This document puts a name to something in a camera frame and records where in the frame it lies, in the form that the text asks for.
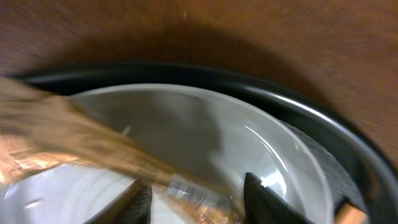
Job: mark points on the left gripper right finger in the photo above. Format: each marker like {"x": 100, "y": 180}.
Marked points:
{"x": 263, "y": 206}

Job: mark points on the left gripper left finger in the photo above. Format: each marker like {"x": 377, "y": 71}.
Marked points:
{"x": 133, "y": 206}

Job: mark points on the grey round plate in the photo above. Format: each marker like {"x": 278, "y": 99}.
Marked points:
{"x": 214, "y": 137}

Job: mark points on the gold foil snack wrapper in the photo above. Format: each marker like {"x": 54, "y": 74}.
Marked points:
{"x": 41, "y": 130}

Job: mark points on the round black serving tray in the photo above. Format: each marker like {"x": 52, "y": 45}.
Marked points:
{"x": 374, "y": 175}

